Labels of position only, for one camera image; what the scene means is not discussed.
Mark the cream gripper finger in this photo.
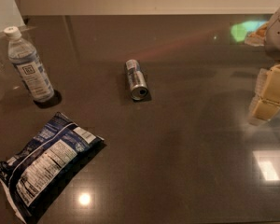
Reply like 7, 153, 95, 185
248, 63, 280, 125

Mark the silver blue redbull can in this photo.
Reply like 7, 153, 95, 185
125, 60, 148, 101

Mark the clear plastic water bottle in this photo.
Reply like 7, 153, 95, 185
4, 26, 54, 103

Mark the blue chip bag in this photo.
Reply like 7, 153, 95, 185
0, 112, 103, 224

